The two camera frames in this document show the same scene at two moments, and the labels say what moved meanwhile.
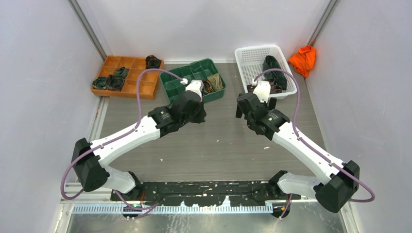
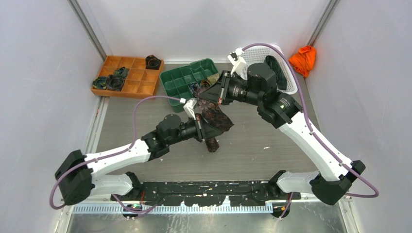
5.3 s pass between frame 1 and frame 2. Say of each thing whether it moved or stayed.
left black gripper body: moved
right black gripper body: moved
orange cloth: stayed
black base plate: stayed
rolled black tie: stayed
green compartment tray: stayed
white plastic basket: stayed
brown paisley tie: moved
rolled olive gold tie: stayed
